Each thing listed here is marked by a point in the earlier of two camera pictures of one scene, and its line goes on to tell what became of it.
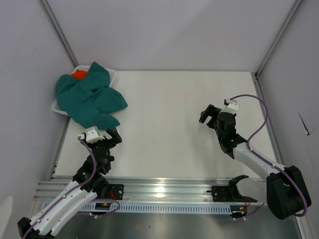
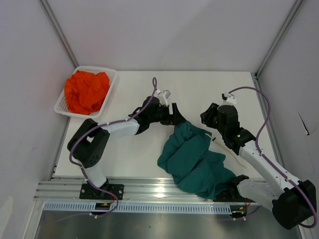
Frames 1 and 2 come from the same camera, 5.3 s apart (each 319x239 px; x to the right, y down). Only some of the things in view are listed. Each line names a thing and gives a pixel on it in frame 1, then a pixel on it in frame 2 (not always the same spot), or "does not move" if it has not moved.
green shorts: x=90 y=100 -> x=186 y=156
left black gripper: x=115 y=139 -> x=175 y=119
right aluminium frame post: x=278 y=37 does not move
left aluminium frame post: x=58 y=31 does not move
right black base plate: x=231 y=193 does not move
